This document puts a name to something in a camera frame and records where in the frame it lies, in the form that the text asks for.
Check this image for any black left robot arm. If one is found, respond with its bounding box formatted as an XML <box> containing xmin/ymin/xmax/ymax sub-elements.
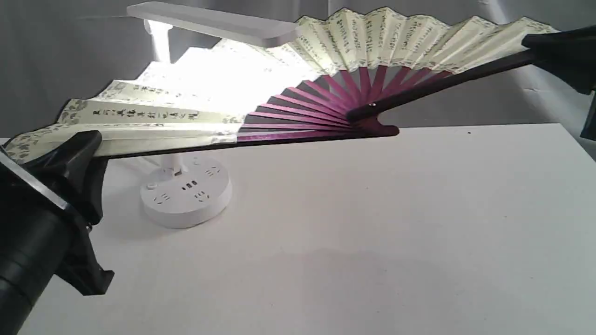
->
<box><xmin>0</xmin><ymin>131</ymin><xmax>114</xmax><ymax>335</ymax></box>

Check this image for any folding paper fan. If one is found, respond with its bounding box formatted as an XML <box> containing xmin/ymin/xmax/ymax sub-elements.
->
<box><xmin>4</xmin><ymin>7</ymin><xmax>557</xmax><ymax>164</ymax></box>

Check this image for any white desk lamp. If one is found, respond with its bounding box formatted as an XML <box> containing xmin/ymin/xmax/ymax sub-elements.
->
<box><xmin>126</xmin><ymin>1</ymin><xmax>298</xmax><ymax>229</ymax></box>

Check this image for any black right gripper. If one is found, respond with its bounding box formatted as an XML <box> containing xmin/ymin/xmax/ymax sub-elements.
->
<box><xmin>521</xmin><ymin>26</ymin><xmax>596</xmax><ymax>141</ymax></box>

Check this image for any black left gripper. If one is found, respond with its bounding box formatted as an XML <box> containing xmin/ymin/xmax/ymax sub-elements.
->
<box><xmin>1</xmin><ymin>131</ymin><xmax>114</xmax><ymax>298</ymax></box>

